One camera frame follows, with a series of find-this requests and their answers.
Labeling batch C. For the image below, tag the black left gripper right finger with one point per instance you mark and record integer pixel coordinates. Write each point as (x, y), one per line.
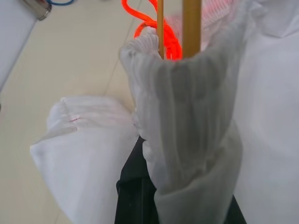
(238, 212)

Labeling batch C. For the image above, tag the thick wooden stick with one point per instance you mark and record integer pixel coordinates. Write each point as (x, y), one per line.
(191, 28)

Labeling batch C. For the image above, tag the white shorts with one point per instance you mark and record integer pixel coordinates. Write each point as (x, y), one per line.
(187, 130)

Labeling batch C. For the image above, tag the white flat panel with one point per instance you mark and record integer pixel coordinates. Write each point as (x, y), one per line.
(11, 39)

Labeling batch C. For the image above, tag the silver metal cylinder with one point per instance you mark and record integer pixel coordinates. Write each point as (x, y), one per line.
(43, 9)

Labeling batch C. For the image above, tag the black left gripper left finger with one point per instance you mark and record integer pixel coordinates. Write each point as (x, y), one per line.
(133, 191)

